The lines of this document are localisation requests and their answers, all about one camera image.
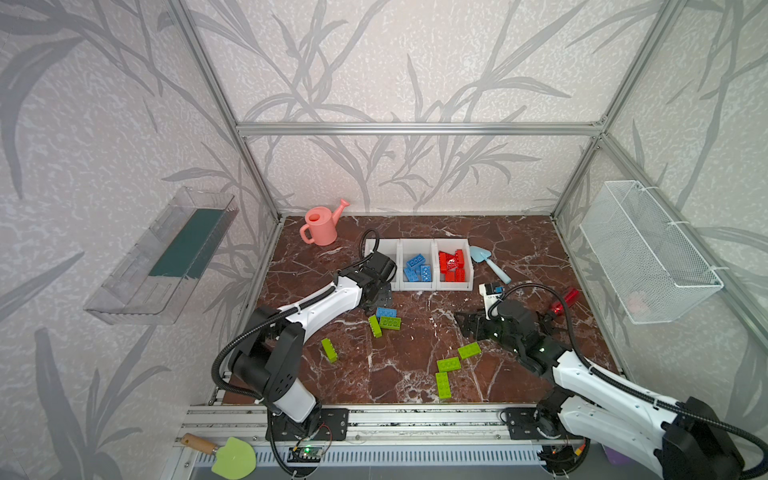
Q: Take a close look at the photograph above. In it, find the blue lego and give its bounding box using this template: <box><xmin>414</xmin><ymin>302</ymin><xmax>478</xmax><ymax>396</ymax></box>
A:
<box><xmin>419</xmin><ymin>264</ymin><xmax>433</xmax><ymax>282</ymax></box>
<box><xmin>376</xmin><ymin>307</ymin><xmax>398</xmax><ymax>318</ymax></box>
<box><xmin>406</xmin><ymin>254</ymin><xmax>426</xmax><ymax>268</ymax></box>
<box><xmin>403</xmin><ymin>267</ymin><xmax>420</xmax><ymax>282</ymax></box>

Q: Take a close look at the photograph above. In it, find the green lego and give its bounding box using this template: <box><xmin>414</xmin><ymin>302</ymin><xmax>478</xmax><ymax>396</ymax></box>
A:
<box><xmin>379</xmin><ymin>316</ymin><xmax>402</xmax><ymax>331</ymax></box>
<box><xmin>437</xmin><ymin>357</ymin><xmax>461</xmax><ymax>373</ymax></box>
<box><xmin>321</xmin><ymin>338</ymin><xmax>338</xmax><ymax>364</ymax></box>
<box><xmin>458</xmin><ymin>342</ymin><xmax>482</xmax><ymax>360</ymax></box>
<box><xmin>435</xmin><ymin>372</ymin><xmax>452</xmax><ymax>400</ymax></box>
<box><xmin>368</xmin><ymin>315</ymin><xmax>382</xmax><ymax>338</ymax></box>

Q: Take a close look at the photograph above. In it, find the green lego bottom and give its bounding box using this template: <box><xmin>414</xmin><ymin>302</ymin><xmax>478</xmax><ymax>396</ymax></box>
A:
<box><xmin>435</xmin><ymin>372</ymin><xmax>452</xmax><ymax>400</ymax></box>

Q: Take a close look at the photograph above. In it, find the red lego pair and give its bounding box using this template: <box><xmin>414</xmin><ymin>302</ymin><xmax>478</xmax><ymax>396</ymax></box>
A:
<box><xmin>454</xmin><ymin>249</ymin><xmax>465</xmax><ymax>269</ymax></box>

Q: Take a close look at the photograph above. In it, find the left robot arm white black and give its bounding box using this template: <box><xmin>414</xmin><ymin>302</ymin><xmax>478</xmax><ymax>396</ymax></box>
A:
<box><xmin>211</xmin><ymin>229</ymin><xmax>397</xmax><ymax>431</ymax></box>

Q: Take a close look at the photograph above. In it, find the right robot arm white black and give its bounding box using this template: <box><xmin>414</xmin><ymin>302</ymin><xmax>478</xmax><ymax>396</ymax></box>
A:
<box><xmin>454</xmin><ymin>283</ymin><xmax>767</xmax><ymax>479</ymax></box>

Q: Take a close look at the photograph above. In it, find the white three-compartment bin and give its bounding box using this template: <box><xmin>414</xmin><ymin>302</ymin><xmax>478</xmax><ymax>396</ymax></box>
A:
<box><xmin>378</xmin><ymin>238</ymin><xmax>474</xmax><ymax>292</ymax></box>

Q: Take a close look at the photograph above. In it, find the red tool right side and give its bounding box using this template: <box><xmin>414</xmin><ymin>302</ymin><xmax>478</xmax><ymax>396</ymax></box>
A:
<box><xmin>549</xmin><ymin>288</ymin><xmax>581</xmax><ymax>317</ymax></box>

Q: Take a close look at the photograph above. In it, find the pink watering can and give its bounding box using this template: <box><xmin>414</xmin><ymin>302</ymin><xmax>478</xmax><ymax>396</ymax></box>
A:
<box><xmin>299</xmin><ymin>199</ymin><xmax>350</xmax><ymax>247</ymax></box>

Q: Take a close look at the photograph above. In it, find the light blue toy shovel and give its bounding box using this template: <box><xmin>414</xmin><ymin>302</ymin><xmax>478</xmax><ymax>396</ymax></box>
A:
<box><xmin>469</xmin><ymin>246</ymin><xmax>511</xmax><ymax>284</ymax></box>

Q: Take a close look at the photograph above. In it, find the circuit board with led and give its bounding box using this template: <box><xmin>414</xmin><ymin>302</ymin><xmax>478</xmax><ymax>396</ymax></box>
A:
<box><xmin>287</xmin><ymin>445</ymin><xmax>329</xmax><ymax>464</ymax></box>

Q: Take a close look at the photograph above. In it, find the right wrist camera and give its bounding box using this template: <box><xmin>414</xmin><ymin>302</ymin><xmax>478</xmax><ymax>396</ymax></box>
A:
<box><xmin>478</xmin><ymin>282</ymin><xmax>505</xmax><ymax>319</ymax></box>

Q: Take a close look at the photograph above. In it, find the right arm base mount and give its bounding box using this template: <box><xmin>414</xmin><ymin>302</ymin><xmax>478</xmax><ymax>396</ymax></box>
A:
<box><xmin>500</xmin><ymin>406</ymin><xmax>541</xmax><ymax>440</ymax></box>

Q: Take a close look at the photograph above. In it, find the white wire mesh basket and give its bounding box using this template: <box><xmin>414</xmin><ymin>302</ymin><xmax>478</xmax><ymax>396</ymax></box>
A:
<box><xmin>580</xmin><ymin>180</ymin><xmax>724</xmax><ymax>325</ymax></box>

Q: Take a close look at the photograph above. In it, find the purple scoop pink handle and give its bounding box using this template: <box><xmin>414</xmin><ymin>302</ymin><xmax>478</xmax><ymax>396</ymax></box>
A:
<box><xmin>603</xmin><ymin>446</ymin><xmax>633</xmax><ymax>466</ymax></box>

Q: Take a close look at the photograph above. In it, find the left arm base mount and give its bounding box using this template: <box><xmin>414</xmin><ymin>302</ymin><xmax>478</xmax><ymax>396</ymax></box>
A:
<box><xmin>265</xmin><ymin>408</ymin><xmax>350</xmax><ymax>442</ymax></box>

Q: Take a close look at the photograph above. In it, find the clear plastic wall shelf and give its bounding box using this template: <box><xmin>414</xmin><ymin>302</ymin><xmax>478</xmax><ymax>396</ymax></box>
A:
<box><xmin>84</xmin><ymin>187</ymin><xmax>239</xmax><ymax>326</ymax></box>

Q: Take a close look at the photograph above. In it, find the green spatula wooden handle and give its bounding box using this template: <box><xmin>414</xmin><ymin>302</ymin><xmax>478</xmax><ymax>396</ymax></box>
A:
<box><xmin>180</xmin><ymin>434</ymin><xmax>257</xmax><ymax>480</ymax></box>

